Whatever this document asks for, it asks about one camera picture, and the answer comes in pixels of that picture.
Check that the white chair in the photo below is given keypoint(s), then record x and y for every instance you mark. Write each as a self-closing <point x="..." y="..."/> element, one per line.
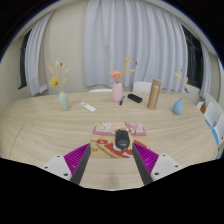
<point x="141" y="87"/>
<point x="100" y="90"/>

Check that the colourful printed mouse pad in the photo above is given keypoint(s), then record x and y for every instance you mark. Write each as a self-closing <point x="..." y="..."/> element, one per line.
<point x="105" y="138"/>

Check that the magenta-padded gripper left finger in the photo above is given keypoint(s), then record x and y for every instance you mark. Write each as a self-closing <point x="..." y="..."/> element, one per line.
<point x="63" y="166"/>

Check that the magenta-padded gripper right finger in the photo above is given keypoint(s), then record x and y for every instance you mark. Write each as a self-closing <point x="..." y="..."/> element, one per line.
<point x="160" y="166"/>

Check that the copper insulated bottle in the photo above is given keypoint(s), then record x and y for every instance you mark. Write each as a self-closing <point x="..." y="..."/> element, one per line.
<point x="154" y="95"/>

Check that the black rectangular case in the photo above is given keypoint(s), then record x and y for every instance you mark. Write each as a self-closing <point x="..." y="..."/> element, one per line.
<point x="135" y="98"/>

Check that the white remote control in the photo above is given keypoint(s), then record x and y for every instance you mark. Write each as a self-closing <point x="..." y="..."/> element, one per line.
<point x="88" y="106"/>

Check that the black computer mouse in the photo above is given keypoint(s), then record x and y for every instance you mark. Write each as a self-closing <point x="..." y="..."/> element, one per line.
<point x="122" y="140"/>

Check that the pink vase with orange flowers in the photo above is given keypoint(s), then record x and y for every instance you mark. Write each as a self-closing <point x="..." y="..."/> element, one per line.
<point x="117" y="93"/>

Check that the group of white chairs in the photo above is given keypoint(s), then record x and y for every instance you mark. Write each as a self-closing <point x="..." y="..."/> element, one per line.
<point x="212" y="113"/>

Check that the green vase with yellow flowers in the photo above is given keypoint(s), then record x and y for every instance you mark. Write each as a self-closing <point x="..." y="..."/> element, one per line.
<point x="63" y="101"/>

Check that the narrow white curtain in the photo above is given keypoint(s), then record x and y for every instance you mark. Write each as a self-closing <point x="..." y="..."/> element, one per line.
<point x="205" y="70"/>
<point x="38" y="56"/>

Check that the wide white curtain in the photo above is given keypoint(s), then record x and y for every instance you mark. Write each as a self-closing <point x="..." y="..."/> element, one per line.
<point x="140" y="36"/>

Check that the dark marker pen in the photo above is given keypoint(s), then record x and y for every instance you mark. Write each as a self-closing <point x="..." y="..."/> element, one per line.
<point x="122" y="100"/>

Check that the dark window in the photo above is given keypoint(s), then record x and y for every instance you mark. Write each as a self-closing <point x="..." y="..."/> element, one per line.
<point x="23" y="63"/>
<point x="194" y="55"/>

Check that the blue vase with dried flowers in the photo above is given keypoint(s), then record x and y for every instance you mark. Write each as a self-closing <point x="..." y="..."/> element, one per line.
<point x="177" y="107"/>

